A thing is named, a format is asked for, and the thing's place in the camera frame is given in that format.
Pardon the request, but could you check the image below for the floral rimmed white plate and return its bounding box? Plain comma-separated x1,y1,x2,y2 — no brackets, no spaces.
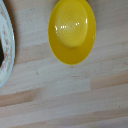
0,0,17,89

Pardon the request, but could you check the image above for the yellow plastic bowl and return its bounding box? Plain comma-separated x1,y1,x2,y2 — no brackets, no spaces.
47,0,98,66

